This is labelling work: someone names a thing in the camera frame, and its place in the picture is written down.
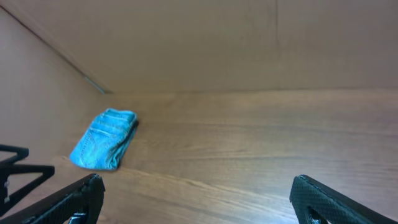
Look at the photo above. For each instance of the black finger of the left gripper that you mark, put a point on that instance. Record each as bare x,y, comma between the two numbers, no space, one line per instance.
20,154
8,201

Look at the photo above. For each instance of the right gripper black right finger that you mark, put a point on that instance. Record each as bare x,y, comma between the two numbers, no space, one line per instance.
314,202

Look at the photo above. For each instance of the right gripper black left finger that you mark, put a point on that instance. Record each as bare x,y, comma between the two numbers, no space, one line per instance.
79,202

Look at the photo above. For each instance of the blue denim jeans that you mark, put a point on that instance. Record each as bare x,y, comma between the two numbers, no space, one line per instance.
105,141

